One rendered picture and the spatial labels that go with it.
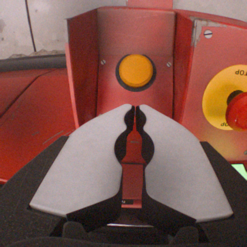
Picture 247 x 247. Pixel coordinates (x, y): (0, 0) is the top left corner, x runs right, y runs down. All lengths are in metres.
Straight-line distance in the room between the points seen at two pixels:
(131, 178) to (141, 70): 0.12
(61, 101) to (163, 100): 0.37
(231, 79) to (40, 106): 0.47
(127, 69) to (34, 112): 0.35
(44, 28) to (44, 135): 0.70
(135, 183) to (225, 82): 0.13
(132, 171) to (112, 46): 0.14
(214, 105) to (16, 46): 1.06
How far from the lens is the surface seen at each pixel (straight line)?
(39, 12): 1.05
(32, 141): 0.44
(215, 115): 0.21
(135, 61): 0.23
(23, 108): 0.57
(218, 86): 0.19
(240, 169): 0.25
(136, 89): 0.24
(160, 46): 0.24
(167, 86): 0.24
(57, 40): 1.03
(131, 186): 0.20
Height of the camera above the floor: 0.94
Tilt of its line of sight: 54 degrees down
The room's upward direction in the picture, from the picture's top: 174 degrees counter-clockwise
